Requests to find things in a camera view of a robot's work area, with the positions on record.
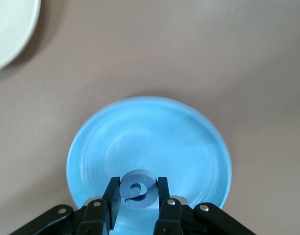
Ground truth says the blue plate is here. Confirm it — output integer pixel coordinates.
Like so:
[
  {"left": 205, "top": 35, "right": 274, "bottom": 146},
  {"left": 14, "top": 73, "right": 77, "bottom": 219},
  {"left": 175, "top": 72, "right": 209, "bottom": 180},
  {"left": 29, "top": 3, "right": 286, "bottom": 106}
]
[{"left": 66, "top": 95, "right": 232, "bottom": 235}]

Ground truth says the blue foam digit six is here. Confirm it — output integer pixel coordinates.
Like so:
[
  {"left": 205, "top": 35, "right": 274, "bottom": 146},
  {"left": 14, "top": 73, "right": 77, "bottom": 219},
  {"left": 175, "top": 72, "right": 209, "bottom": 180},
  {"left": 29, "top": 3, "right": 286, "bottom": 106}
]
[{"left": 119, "top": 169, "right": 157, "bottom": 211}]

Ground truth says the cream plate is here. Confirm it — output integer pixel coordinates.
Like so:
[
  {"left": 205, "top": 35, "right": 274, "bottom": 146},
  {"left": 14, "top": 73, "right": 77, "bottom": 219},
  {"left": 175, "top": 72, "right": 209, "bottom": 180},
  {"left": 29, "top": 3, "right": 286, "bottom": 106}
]
[{"left": 0, "top": 0, "right": 42, "bottom": 73}]

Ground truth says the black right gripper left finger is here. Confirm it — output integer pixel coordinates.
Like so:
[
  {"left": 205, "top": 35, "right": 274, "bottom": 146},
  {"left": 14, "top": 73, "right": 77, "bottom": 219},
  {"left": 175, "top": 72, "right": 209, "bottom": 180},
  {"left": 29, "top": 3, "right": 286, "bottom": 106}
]
[{"left": 10, "top": 176, "right": 121, "bottom": 235}]

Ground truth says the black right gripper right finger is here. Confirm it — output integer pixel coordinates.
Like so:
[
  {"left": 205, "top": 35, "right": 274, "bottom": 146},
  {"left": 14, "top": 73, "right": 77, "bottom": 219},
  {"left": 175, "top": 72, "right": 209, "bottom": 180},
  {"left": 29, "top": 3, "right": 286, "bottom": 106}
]
[{"left": 153, "top": 176, "right": 257, "bottom": 235}]

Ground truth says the brown table cover sheet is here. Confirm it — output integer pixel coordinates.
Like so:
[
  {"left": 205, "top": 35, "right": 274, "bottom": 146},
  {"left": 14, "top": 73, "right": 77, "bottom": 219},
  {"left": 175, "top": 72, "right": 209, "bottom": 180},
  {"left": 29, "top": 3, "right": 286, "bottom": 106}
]
[{"left": 0, "top": 0, "right": 300, "bottom": 235}]

